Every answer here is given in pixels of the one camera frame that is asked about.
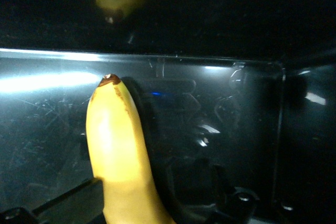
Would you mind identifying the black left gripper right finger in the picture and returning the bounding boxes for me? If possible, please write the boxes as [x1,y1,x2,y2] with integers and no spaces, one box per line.
[212,165,260,218]

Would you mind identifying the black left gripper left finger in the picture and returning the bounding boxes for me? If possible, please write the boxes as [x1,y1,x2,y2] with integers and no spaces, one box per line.
[33,178,105,224]

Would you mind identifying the yellow banana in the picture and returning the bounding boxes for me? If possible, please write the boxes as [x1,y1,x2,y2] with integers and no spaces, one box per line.
[85,73,176,224]

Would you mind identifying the black plastic box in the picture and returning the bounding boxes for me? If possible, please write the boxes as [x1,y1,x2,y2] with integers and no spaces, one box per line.
[0,0,336,224]

